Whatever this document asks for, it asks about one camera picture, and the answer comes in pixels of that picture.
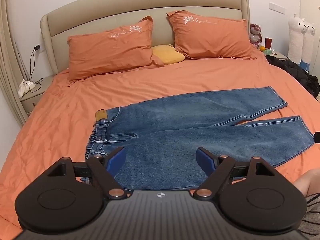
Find right nightstand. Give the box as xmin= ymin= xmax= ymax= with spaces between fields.
xmin=263 ymin=49 xmax=288 ymax=60

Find black charger cable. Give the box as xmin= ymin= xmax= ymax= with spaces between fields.
xmin=26 ymin=44 xmax=45 ymax=94

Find white crumpled cloth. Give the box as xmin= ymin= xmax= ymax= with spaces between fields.
xmin=18 ymin=79 xmax=36 ymax=99

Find person bare knee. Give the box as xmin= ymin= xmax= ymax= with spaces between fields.
xmin=293 ymin=168 xmax=320 ymax=197

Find beige upholstered headboard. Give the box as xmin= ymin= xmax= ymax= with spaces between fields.
xmin=40 ymin=0 xmax=250 ymax=75

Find black clothing pile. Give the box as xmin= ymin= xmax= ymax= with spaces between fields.
xmin=265 ymin=55 xmax=319 ymax=98

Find blue denim jeans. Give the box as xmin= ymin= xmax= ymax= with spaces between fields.
xmin=85 ymin=87 xmax=314 ymax=190

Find dark red cup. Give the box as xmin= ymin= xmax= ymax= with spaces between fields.
xmin=265 ymin=37 xmax=272 ymax=49

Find left beige nightstand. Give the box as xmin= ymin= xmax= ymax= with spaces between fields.
xmin=20 ymin=75 xmax=54 ymax=116

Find pink plush bear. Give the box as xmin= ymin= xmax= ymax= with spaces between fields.
xmin=249 ymin=23 xmax=262 ymax=49

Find small yellow cushion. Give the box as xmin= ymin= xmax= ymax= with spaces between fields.
xmin=151 ymin=44 xmax=185 ymax=65

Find white alpaca plush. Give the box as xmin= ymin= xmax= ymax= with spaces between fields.
xmin=300 ymin=22 xmax=316 ymax=72
xmin=287 ymin=13 xmax=309 ymax=65

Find left orange pillow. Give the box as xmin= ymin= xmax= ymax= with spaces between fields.
xmin=67 ymin=16 xmax=164 ymax=81

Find orange pillow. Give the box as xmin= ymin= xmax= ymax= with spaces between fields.
xmin=167 ymin=10 xmax=255 ymax=60
xmin=67 ymin=16 xmax=164 ymax=81

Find right orange pillow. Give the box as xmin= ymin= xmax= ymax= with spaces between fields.
xmin=167 ymin=10 xmax=255 ymax=60

